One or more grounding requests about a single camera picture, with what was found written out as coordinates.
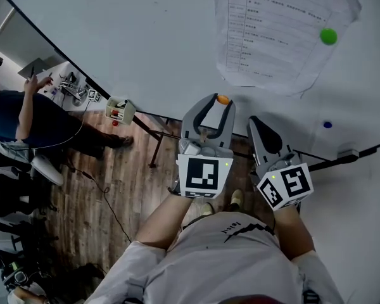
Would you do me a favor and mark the person's left forearm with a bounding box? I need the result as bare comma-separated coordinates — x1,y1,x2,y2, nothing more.
135,194,194,253

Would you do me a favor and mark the black office chair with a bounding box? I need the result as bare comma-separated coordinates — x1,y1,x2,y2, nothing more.
0,172,58,219
0,217,60,261

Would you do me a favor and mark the black whiteboard stand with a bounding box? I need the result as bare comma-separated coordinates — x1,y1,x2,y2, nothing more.
131,112,380,174

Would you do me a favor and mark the crumpled printed paper sheet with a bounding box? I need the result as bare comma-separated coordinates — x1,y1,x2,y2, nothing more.
212,0,363,96

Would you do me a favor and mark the white whiteboard with black frame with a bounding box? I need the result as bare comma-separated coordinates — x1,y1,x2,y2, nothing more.
4,0,380,171

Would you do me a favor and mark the thin white cable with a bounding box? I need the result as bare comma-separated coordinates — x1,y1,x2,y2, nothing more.
0,101,93,149

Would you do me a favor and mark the green round magnet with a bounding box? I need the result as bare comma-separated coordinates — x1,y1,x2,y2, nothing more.
319,27,339,46

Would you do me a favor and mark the black floor cable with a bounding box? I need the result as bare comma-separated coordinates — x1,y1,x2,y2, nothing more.
67,165,133,244

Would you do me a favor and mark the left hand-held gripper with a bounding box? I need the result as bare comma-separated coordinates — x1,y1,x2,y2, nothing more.
176,92,237,200

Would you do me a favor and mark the grey gripper device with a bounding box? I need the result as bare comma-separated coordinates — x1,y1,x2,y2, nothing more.
58,71,103,107

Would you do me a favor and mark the person's right forearm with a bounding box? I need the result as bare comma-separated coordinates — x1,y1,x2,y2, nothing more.
273,205,317,262

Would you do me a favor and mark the dark laptop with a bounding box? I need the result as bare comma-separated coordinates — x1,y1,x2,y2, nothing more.
17,57,60,80

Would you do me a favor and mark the cream marker holder box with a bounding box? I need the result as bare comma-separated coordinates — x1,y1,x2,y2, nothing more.
104,95,137,126

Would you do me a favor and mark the white office chair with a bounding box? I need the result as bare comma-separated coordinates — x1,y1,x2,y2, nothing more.
0,130,65,187

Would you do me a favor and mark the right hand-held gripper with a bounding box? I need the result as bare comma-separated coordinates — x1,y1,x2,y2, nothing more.
247,115,315,212

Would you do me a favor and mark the person's right shoe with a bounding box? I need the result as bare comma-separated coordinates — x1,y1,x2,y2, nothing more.
230,188,245,211

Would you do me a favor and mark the black helmet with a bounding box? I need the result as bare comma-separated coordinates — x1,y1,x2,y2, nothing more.
1,260,30,290

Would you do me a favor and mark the person's white shirt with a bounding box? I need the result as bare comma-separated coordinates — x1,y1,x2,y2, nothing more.
84,212,345,304

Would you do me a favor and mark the white desk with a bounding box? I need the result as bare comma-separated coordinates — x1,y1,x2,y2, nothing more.
17,60,115,112

